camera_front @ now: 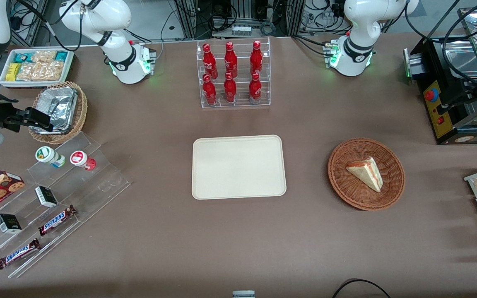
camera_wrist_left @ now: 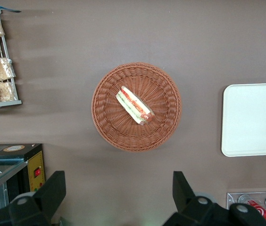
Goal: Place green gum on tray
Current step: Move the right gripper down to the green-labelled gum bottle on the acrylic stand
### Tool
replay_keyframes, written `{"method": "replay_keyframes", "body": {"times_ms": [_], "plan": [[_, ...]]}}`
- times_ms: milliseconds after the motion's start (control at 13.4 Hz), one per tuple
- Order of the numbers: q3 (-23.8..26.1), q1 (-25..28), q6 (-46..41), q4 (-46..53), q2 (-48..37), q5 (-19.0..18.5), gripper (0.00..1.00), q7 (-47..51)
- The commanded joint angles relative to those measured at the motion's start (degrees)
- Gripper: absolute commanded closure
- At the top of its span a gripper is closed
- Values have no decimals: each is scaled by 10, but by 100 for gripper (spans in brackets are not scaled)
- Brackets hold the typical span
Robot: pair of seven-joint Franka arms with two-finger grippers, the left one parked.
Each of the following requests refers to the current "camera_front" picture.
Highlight green gum bottle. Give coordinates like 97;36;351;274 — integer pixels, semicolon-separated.
35;146;66;168

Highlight aluminium foil tray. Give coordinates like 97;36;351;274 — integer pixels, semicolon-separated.
30;86;78;135

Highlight red gum bottle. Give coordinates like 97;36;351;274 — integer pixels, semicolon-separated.
70;150;96;171

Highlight beige plastic tray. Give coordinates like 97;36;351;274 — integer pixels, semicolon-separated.
191;135;287;200

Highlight light wicker basket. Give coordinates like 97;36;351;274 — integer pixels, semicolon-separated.
28;81;88;145

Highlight clear cracker bag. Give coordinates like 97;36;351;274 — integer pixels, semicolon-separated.
40;60;65;82
31;50;58;64
16;62;43;82

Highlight black sealing machine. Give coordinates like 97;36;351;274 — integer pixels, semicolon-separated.
403;6;477;145

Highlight yellow snack pack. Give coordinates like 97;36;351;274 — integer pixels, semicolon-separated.
5;63;22;82

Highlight white snack bin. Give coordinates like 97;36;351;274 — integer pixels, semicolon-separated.
0;48;75;89

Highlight small black box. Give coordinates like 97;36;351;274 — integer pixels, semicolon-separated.
0;213;23;235
35;186;59;208

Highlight clear acrylic stepped shelf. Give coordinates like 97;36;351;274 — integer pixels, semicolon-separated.
0;132;131;279

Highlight snickers bar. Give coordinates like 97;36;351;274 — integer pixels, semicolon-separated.
0;238;41;270
38;205;77;237

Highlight wrapped triangle sandwich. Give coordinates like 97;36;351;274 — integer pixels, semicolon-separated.
345;156;384;193

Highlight red cola bottle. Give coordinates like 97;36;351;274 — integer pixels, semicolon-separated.
202;74;217;106
202;43;218;80
248;72;263;104
250;40;263;76
224;41;238;78
223;72;237;103

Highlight round brown wicker basket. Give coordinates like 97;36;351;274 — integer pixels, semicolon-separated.
328;138;406;211

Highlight clear acrylic bottle rack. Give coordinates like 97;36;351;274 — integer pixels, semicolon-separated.
196;36;271;109

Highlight white power strip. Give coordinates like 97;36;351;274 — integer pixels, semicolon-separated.
231;24;253;37

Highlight black cable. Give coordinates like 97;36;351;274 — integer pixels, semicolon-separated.
332;279;392;298

